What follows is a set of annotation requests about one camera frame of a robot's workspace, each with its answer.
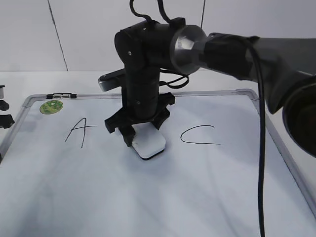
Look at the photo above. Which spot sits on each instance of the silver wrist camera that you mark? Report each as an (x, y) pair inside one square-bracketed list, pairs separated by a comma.
[(112, 80), (2, 91)]

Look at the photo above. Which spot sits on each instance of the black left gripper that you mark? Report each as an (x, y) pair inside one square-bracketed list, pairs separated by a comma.
[(6, 121)]

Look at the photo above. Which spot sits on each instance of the white board with grey frame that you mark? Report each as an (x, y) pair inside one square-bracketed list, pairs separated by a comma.
[(65, 175)]

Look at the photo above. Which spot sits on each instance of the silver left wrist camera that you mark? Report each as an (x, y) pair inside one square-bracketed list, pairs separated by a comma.
[(2, 91)]

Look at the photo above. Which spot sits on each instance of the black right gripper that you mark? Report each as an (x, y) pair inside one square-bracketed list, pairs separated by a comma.
[(141, 103)]

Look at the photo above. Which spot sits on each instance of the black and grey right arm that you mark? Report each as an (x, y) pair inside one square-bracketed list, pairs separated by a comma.
[(285, 70)]

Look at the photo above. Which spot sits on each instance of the white board eraser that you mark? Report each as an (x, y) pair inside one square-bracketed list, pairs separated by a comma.
[(148, 141)]

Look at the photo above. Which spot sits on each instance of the round green magnet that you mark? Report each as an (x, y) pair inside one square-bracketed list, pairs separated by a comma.
[(51, 107)]

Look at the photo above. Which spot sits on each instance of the black and silver hanger clip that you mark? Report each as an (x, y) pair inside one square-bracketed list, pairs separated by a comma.
[(61, 95)]

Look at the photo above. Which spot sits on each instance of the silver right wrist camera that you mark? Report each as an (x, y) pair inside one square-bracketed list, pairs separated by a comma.
[(112, 80)]

